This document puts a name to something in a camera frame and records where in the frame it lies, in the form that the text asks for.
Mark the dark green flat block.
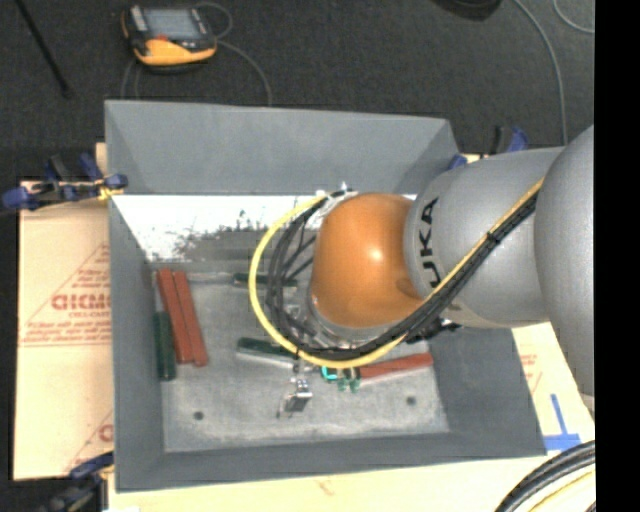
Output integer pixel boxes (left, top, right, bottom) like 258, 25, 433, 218
232, 272, 298, 290
152, 310, 178, 382
236, 337, 297, 360

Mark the red-brown flat block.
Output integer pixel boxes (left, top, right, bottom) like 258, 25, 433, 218
156, 268, 194, 365
358, 352, 435, 380
172, 270, 210, 368

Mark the grey metal bin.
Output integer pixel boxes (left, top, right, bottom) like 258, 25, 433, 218
103, 99, 547, 494

